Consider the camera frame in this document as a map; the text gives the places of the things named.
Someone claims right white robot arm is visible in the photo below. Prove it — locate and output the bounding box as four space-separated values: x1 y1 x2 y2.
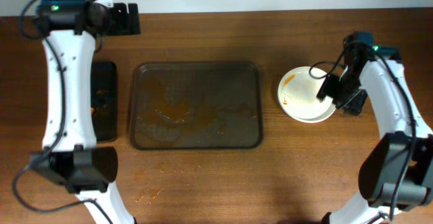
317 42 432 223

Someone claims cream white plate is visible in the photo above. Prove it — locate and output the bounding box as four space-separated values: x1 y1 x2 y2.
277 66 336 123

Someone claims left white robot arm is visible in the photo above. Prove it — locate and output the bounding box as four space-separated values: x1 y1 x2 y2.
27 0 136 223

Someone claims black rectangular tray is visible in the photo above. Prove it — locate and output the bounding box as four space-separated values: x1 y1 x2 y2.
91 61 118 143

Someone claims brown serving tray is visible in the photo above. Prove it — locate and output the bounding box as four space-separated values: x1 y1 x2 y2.
129 62 263 151

